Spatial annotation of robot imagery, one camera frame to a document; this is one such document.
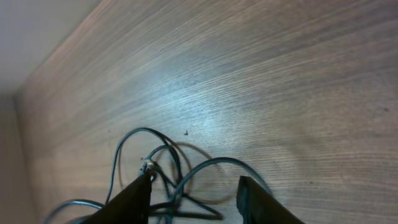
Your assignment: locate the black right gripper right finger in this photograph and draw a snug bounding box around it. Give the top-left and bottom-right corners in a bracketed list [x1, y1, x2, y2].
[236, 176, 304, 224]

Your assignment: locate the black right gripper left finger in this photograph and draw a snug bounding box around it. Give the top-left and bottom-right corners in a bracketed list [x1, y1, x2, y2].
[69, 170, 154, 224]

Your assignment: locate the black cable bundle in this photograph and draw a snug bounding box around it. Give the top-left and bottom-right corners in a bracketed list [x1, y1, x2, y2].
[42, 126, 273, 224]

